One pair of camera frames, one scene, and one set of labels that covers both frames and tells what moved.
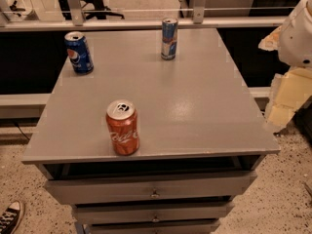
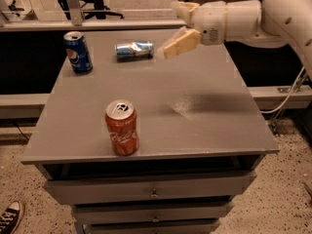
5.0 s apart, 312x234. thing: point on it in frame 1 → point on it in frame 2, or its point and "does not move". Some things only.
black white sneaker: x=12 y=216 does not move
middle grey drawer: x=151 y=213 does not move
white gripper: x=296 y=41 → x=211 y=23
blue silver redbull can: x=169 y=38 → x=135 y=51
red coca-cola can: x=123 y=125 does not move
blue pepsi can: x=79 y=53 does not move
